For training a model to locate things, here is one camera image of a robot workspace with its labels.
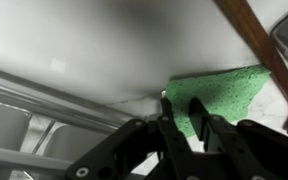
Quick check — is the green sponge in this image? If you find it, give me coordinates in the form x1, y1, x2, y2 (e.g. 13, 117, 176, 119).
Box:
165, 65, 271, 137

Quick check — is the metal dish rack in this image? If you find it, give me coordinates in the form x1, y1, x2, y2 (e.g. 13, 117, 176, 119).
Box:
0, 64, 152, 180

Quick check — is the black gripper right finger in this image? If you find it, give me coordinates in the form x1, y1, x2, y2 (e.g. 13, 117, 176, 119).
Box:
189, 98, 248, 180

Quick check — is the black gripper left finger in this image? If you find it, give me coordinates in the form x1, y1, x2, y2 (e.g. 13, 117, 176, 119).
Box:
158, 98, 192, 180

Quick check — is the wooden spatula handle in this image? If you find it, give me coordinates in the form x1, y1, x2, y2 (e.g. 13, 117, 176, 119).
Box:
213, 0, 288, 136

